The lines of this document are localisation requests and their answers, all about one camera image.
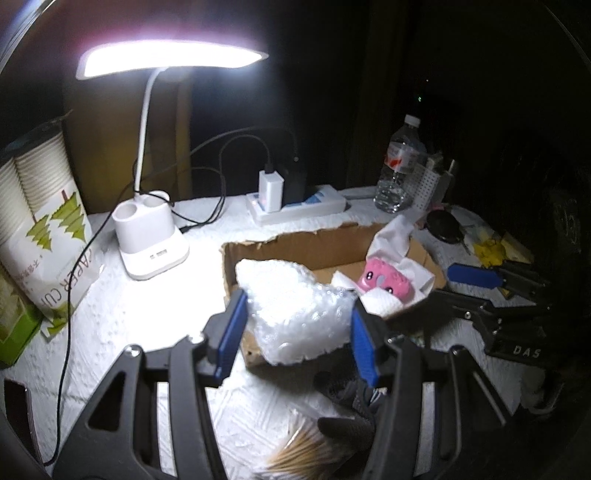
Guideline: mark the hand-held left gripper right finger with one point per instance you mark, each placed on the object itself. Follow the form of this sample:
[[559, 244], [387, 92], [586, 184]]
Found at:
[[367, 346]]

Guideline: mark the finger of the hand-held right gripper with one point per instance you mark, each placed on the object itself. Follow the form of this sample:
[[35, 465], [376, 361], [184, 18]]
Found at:
[[473, 275], [461, 307]]

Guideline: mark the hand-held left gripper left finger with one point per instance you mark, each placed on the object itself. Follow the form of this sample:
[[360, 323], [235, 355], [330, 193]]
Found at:
[[231, 332]]

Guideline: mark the clear bubble wrap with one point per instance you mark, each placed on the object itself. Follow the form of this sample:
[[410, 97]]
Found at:
[[295, 314]]

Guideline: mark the pink plush toy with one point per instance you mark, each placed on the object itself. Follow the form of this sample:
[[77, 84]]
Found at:
[[385, 279]]

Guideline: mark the white cloth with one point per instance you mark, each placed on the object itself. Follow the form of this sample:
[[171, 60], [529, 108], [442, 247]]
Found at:
[[392, 240]]

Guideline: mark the cardboard box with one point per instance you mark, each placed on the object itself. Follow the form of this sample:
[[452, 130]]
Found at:
[[314, 249]]

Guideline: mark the yellow packet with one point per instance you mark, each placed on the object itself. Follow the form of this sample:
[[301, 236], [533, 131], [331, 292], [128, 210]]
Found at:
[[494, 249]]

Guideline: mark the black round pouch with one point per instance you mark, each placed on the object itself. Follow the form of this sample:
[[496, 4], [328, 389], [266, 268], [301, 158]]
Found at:
[[443, 227]]

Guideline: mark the grey black glove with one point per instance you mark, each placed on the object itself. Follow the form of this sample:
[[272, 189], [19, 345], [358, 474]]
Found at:
[[346, 415]]

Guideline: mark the white patterned tablecloth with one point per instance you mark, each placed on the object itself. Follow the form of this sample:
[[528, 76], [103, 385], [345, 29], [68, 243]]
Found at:
[[152, 323]]

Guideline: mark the white perforated basket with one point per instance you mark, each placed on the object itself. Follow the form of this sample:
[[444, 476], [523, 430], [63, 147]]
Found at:
[[429, 184]]

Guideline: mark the pack of cotton swabs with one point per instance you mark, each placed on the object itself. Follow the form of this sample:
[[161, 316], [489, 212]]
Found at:
[[304, 452]]

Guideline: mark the white desk lamp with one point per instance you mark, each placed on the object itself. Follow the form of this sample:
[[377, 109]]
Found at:
[[147, 240]]

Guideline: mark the clear water bottle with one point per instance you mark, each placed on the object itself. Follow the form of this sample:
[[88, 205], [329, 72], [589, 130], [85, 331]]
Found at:
[[397, 170]]

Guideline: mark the white charger plug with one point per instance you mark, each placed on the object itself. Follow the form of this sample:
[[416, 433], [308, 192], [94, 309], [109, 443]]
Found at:
[[270, 191]]

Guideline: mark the white power strip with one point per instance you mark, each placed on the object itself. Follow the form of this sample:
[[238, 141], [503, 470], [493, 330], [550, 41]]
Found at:
[[318, 205]]

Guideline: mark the black charger plug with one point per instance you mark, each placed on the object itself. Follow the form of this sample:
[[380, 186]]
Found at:
[[295, 182]]

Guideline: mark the white paper cups bag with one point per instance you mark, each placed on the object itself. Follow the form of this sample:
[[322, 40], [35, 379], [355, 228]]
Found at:
[[41, 230]]

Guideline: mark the green paper cups pack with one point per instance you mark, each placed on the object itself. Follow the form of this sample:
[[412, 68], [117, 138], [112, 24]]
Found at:
[[16, 323]]

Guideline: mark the yellow curtain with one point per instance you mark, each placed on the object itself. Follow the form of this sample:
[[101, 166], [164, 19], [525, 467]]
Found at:
[[106, 152]]

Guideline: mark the smartphone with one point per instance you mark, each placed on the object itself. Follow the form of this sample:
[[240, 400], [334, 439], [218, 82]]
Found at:
[[18, 415]]

